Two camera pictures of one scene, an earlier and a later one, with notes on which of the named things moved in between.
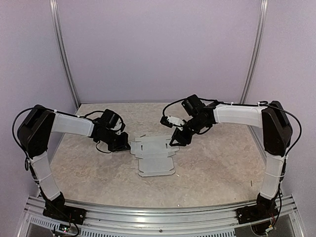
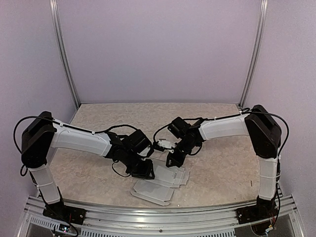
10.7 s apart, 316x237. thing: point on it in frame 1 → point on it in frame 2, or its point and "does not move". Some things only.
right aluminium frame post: x=255 y=57 does not move
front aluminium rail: x=283 y=219 does not move
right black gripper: x=184 y=139 → x=177 y=161
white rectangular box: x=171 y=121 → x=162 y=145
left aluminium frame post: x=63 y=52 does not move
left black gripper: x=122 y=146 → x=144 y=174
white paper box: x=153 y=153 → x=160 y=189
